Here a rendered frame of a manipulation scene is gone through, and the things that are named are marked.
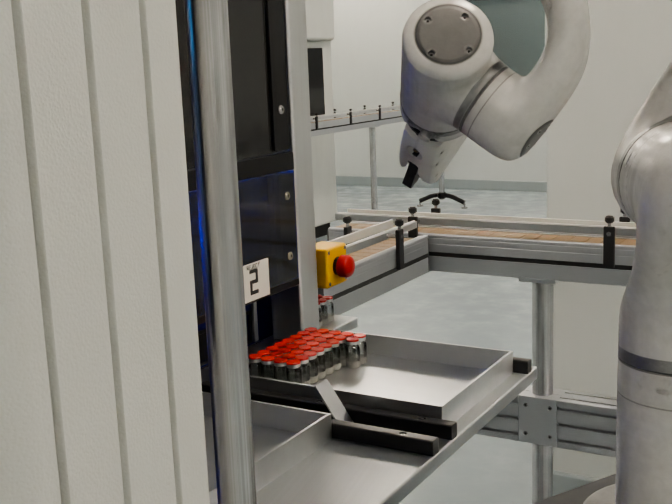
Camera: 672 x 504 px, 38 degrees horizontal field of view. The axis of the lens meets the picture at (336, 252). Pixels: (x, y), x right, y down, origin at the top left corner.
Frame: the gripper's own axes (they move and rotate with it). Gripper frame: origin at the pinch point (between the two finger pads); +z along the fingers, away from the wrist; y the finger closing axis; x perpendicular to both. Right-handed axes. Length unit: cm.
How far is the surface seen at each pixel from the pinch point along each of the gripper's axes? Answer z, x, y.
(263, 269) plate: 36.6, 18.6, -17.7
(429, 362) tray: 40.9, -11.0, -15.1
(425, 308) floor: 412, 25, 65
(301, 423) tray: 14.6, -2.8, -34.9
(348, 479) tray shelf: 3.1, -12.4, -37.4
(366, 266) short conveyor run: 89, 14, 2
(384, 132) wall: 855, 201, 291
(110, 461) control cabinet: -65, -6, -44
